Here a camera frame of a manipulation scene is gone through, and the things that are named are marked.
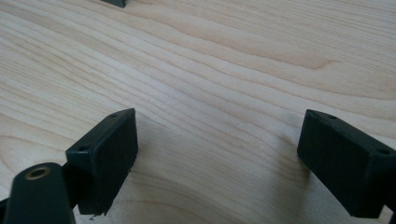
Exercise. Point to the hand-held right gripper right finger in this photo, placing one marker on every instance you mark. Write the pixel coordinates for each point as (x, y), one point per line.
(345, 165)

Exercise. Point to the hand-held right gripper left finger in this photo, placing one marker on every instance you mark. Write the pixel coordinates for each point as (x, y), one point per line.
(102, 161)

